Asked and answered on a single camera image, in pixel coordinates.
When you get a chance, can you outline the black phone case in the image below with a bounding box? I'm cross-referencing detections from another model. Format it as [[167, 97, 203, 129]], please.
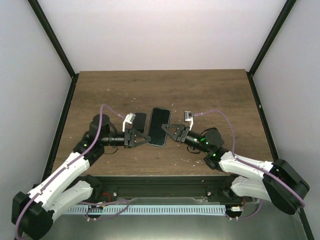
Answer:
[[146, 107, 172, 148]]

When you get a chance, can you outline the clear magsafe phone case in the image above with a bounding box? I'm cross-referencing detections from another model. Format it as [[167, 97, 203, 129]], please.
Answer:
[[133, 112, 148, 136]]

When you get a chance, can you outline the dark green phone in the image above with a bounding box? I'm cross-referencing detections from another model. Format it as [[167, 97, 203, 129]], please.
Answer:
[[147, 107, 171, 147]]

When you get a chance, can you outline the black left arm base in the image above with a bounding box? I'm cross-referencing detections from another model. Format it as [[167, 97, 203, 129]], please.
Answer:
[[92, 186, 118, 203]]

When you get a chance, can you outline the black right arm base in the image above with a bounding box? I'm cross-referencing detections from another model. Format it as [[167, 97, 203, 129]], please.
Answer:
[[205, 185, 253, 204]]

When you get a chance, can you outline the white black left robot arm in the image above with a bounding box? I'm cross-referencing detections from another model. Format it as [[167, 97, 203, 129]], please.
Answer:
[[11, 113, 151, 240]]

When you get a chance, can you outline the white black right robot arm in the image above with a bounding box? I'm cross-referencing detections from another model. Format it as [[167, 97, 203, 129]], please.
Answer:
[[161, 124, 310, 215]]

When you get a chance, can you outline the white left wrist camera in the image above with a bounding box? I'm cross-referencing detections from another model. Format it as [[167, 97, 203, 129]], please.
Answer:
[[122, 112, 136, 132]]

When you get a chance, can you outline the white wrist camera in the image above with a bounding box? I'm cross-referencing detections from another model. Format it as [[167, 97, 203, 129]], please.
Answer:
[[184, 111, 194, 131], [122, 112, 136, 132]]

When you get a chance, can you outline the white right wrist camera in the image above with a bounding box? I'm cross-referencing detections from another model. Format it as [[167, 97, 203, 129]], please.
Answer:
[[184, 111, 194, 131]]

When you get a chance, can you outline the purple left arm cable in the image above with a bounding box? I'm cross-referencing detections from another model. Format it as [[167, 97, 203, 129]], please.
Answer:
[[14, 104, 131, 238]]

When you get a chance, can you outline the black aluminium frame rail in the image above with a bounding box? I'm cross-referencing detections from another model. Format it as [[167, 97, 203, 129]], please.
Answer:
[[32, 174, 297, 201]]

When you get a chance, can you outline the light blue slotted cable duct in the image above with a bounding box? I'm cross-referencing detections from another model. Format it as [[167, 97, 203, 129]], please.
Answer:
[[66, 205, 226, 216]]

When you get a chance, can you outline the left black frame post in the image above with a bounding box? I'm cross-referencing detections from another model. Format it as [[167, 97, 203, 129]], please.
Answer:
[[26, 0, 76, 78]]

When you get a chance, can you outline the black frame post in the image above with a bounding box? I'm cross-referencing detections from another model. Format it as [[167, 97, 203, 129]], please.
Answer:
[[246, 0, 298, 76], [26, 0, 76, 78]]

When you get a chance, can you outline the right black frame post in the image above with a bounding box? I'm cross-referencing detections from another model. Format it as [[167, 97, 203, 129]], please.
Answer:
[[246, 0, 298, 76]]

